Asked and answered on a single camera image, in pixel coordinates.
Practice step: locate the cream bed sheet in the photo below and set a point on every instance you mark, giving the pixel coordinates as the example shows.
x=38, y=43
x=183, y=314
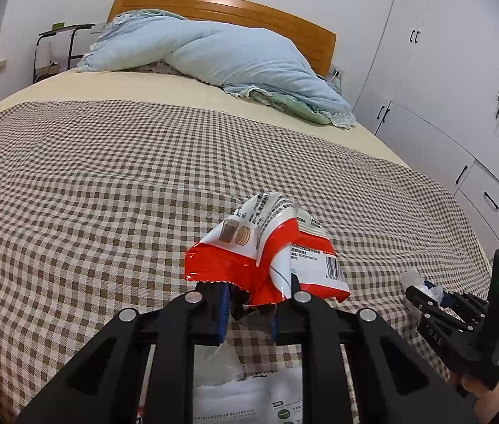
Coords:
x=143, y=88

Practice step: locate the white wall socket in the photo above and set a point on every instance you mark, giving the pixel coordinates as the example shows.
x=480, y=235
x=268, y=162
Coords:
x=335, y=72

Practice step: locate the person's right hand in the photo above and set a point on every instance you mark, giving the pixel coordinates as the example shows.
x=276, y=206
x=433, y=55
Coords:
x=483, y=402

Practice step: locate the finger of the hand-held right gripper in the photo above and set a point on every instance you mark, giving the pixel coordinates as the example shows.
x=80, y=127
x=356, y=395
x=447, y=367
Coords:
x=421, y=307
x=461, y=307

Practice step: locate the black frame side table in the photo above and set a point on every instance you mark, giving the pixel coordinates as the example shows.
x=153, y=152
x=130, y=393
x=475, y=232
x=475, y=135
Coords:
x=73, y=28

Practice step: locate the white wardrobe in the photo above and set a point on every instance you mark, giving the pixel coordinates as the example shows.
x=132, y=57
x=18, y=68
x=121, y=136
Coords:
x=444, y=75

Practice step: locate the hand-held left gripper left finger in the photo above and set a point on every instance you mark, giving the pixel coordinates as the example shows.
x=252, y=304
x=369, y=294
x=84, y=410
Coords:
x=214, y=318

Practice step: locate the brown checkered blanket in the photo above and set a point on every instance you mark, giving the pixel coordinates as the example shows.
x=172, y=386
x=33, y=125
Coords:
x=99, y=207

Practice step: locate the wooden bed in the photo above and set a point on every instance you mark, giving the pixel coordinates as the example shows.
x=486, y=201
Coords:
x=232, y=9

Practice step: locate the small clear plastic bottle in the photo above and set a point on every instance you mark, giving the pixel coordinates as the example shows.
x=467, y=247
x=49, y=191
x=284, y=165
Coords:
x=410, y=278

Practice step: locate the white and green packet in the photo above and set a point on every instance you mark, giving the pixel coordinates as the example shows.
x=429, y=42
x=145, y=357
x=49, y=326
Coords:
x=232, y=402

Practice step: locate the white cylinder lamp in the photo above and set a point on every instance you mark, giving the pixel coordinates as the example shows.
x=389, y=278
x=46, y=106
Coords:
x=45, y=51

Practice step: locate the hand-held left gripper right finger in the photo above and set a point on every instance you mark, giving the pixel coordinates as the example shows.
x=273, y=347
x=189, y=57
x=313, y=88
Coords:
x=289, y=322

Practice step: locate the red and white snack bag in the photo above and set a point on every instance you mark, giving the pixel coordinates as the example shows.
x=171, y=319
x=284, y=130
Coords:
x=240, y=256

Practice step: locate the light blue duvet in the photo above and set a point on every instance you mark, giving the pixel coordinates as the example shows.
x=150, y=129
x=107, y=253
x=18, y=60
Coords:
x=232, y=53

